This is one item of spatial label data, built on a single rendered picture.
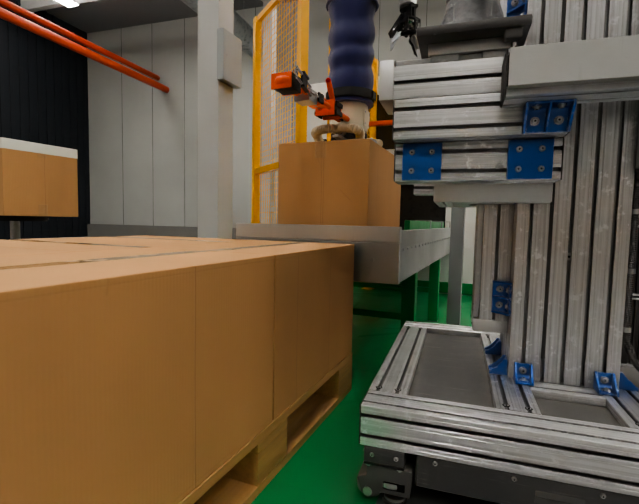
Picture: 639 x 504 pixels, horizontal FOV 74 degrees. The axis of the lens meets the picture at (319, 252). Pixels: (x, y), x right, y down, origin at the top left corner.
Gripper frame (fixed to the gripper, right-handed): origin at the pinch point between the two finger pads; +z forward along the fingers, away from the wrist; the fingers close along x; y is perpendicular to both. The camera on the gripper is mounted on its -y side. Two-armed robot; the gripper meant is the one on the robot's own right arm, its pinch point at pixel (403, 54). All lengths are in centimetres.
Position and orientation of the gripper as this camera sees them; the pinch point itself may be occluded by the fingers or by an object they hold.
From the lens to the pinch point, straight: 216.3
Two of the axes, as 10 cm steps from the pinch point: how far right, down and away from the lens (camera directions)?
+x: 9.0, -0.1, 4.4
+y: 4.4, 0.7, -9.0
